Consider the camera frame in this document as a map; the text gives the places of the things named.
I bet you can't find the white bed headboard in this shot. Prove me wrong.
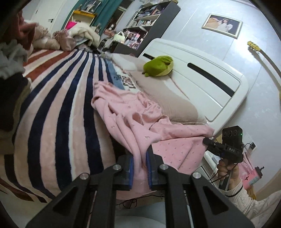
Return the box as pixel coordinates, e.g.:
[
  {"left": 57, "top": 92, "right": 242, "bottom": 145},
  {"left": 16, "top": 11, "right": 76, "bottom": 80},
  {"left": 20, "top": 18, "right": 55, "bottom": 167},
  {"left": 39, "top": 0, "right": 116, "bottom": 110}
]
[{"left": 139, "top": 38, "right": 249, "bottom": 134}]

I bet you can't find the guitar neck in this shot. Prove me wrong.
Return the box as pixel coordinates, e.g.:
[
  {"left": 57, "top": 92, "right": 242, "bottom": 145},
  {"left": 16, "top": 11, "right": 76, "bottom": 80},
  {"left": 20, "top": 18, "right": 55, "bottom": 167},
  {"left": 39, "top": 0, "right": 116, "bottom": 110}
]
[{"left": 247, "top": 40, "right": 281, "bottom": 101}]

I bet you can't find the pink satin bag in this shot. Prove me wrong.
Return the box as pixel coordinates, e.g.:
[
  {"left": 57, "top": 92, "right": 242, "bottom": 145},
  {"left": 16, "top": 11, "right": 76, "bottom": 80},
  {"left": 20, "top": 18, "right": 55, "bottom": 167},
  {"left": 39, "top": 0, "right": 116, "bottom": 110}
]
[{"left": 53, "top": 29, "right": 77, "bottom": 51}]

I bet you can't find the green plush toy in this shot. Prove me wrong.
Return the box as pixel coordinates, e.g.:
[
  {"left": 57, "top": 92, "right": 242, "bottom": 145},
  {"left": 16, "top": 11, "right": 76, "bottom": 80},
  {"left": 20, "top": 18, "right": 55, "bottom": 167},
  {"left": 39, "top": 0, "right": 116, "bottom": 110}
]
[{"left": 143, "top": 56, "right": 174, "bottom": 77}]

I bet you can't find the striped plush blanket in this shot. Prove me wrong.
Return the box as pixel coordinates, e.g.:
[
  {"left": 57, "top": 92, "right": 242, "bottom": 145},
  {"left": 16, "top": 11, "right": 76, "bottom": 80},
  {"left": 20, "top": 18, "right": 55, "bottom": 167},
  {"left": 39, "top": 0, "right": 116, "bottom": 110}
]
[{"left": 1, "top": 50, "right": 125, "bottom": 203}]

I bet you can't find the dark bookshelf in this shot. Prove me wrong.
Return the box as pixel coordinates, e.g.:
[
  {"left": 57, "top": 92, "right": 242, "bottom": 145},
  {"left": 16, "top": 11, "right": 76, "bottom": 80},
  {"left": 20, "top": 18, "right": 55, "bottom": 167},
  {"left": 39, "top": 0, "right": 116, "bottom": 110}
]
[{"left": 109, "top": 1, "right": 181, "bottom": 57}]

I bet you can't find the yellow shelf cabinet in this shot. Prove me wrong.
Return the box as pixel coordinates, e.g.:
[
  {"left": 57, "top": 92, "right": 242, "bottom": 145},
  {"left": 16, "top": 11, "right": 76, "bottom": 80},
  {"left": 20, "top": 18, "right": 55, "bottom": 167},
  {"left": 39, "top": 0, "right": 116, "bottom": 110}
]
[{"left": 64, "top": 10, "right": 96, "bottom": 29}]

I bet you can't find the teal curtain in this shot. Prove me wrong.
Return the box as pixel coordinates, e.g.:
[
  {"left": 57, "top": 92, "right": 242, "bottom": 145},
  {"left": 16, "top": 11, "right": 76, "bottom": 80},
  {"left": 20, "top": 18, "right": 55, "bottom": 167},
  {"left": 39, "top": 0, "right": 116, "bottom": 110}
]
[{"left": 61, "top": 0, "right": 122, "bottom": 30}]

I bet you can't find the dark clothes pile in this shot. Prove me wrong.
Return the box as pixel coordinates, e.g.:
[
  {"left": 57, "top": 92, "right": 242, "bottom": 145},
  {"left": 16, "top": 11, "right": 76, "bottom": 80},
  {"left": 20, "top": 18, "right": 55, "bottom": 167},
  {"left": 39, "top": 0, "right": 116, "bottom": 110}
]
[{"left": 1, "top": 40, "right": 31, "bottom": 155}]

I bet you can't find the white knit sleeve forearm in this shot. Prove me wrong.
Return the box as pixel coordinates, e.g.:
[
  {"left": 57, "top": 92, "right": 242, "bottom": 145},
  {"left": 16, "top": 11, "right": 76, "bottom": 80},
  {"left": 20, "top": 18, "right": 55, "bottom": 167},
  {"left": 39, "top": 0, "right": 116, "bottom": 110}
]
[{"left": 221, "top": 181, "right": 281, "bottom": 227}]

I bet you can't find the right hand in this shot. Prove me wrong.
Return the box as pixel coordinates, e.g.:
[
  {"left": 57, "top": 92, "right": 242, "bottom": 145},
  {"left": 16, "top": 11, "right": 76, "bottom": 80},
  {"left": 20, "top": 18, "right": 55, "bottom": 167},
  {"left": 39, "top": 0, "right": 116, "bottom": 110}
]
[{"left": 217, "top": 159, "right": 241, "bottom": 190}]

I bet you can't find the white door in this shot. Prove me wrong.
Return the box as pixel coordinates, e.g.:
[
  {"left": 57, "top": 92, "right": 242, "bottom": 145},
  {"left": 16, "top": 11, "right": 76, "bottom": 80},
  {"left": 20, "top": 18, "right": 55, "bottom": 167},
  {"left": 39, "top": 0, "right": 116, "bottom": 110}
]
[{"left": 31, "top": 0, "right": 65, "bottom": 31}]

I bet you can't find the pink crumpled quilt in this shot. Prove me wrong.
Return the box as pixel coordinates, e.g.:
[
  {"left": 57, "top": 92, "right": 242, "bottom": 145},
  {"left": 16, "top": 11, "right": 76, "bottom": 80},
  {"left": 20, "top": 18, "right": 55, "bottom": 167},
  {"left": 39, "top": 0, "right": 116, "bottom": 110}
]
[{"left": 13, "top": 10, "right": 61, "bottom": 51}]

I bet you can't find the pink patterned garment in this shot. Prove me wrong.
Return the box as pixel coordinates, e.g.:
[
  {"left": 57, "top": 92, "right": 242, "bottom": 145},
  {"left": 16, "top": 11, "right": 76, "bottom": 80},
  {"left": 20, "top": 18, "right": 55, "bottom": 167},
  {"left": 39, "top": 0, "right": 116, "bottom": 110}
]
[{"left": 92, "top": 81, "right": 214, "bottom": 200}]

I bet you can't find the white handbag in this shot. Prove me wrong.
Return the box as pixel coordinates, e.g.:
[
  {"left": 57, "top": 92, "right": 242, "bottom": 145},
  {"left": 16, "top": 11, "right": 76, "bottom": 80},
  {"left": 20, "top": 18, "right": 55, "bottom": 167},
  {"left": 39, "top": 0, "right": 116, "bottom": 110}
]
[{"left": 113, "top": 31, "right": 126, "bottom": 43}]

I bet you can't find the framed wall photo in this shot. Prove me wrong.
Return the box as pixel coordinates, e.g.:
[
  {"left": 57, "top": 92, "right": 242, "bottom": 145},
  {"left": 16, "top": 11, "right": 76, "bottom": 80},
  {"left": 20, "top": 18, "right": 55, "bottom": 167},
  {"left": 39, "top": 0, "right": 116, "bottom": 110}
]
[{"left": 201, "top": 14, "right": 243, "bottom": 39}]

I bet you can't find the cream bedding pile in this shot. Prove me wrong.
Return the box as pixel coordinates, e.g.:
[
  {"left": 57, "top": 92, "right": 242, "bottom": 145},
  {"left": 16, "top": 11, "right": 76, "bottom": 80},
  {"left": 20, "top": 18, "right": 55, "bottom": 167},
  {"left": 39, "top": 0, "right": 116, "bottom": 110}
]
[{"left": 68, "top": 22, "right": 100, "bottom": 48}]

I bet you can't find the beige ribbed pillow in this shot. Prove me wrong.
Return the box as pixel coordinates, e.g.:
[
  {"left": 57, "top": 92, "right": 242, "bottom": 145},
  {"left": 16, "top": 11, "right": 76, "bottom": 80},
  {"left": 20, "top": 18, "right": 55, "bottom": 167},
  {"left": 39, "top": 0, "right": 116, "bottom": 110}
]
[{"left": 129, "top": 71, "right": 207, "bottom": 125}]

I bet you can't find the white grey pillow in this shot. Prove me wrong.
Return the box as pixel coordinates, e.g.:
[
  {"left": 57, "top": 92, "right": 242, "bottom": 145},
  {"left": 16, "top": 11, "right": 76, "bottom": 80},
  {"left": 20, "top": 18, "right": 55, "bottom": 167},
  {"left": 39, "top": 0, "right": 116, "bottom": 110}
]
[{"left": 110, "top": 53, "right": 146, "bottom": 72}]

